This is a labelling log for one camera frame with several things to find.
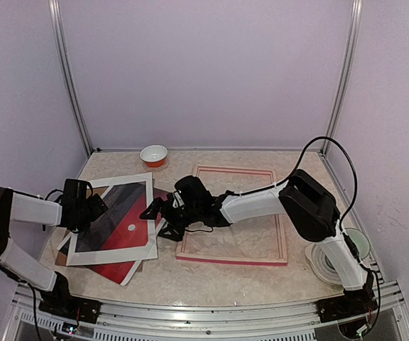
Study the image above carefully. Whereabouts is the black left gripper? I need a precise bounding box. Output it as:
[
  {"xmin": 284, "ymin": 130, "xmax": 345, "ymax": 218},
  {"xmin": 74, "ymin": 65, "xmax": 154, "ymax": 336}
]
[{"xmin": 75, "ymin": 193, "xmax": 108, "ymax": 233}]

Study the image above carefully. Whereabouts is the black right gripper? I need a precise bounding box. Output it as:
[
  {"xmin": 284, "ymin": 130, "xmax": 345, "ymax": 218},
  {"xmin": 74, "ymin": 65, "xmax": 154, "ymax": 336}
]
[{"xmin": 139, "ymin": 197, "xmax": 200, "ymax": 242}]

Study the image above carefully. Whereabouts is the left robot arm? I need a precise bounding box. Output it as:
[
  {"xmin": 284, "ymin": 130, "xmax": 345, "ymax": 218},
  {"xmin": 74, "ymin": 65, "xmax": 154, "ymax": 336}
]
[{"xmin": 0, "ymin": 178, "xmax": 108, "ymax": 316}]

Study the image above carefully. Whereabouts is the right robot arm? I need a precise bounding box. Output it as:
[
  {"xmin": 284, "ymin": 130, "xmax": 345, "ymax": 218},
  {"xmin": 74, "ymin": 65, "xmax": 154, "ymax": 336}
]
[{"xmin": 140, "ymin": 169, "xmax": 374, "ymax": 315}]

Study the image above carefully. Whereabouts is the red dark sunset photo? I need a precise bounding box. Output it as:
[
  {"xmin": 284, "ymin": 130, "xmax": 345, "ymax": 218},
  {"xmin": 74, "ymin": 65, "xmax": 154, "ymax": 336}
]
[{"xmin": 55, "ymin": 183, "xmax": 172, "ymax": 286}]

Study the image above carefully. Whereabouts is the white mat board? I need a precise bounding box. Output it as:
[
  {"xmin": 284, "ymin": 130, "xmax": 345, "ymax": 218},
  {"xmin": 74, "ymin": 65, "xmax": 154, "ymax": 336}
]
[{"xmin": 66, "ymin": 173, "xmax": 157, "ymax": 266}]

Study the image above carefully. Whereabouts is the brown cardboard backing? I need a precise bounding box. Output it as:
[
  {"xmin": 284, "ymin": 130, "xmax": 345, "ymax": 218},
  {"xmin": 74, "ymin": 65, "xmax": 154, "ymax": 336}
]
[{"xmin": 54, "ymin": 187, "xmax": 145, "ymax": 273}]

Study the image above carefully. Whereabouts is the orange white bowl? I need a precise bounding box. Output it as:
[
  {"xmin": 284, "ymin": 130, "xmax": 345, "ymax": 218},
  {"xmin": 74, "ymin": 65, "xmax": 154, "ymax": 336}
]
[{"xmin": 140, "ymin": 145, "xmax": 168, "ymax": 168}]

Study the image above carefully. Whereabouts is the white swirl plate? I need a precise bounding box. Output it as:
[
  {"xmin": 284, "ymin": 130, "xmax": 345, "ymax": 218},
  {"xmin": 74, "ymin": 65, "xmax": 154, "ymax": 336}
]
[{"xmin": 304, "ymin": 243, "xmax": 369, "ymax": 286}]

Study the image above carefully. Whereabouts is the green ceramic bowl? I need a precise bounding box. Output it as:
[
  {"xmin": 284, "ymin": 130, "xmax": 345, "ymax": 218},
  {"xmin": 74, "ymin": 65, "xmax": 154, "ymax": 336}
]
[{"xmin": 346, "ymin": 228, "xmax": 371, "ymax": 260}]

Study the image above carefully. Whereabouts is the pink wooden picture frame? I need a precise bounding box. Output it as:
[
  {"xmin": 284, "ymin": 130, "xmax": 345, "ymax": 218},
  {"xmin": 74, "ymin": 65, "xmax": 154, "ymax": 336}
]
[{"xmin": 175, "ymin": 165, "xmax": 288, "ymax": 266}]

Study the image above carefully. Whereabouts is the aluminium front rail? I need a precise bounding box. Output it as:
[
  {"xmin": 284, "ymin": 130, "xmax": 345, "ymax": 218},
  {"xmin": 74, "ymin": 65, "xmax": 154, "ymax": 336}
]
[{"xmin": 11, "ymin": 280, "xmax": 409, "ymax": 341}]

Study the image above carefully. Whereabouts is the left aluminium corner post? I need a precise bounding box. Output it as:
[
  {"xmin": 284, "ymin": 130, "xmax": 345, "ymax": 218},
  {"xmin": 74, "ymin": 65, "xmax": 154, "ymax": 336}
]
[{"xmin": 48, "ymin": 0, "xmax": 94, "ymax": 157}]

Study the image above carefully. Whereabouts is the aluminium corner post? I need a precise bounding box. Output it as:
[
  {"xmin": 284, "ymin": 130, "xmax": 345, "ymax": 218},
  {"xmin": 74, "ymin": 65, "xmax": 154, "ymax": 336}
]
[
  {"xmin": 326, "ymin": 0, "xmax": 363, "ymax": 138},
  {"xmin": 48, "ymin": 0, "xmax": 94, "ymax": 157}
]

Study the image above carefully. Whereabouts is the right aluminium corner post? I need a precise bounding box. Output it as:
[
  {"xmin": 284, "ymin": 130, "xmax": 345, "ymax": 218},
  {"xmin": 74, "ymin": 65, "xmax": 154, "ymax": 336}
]
[{"xmin": 326, "ymin": 0, "xmax": 363, "ymax": 138}]

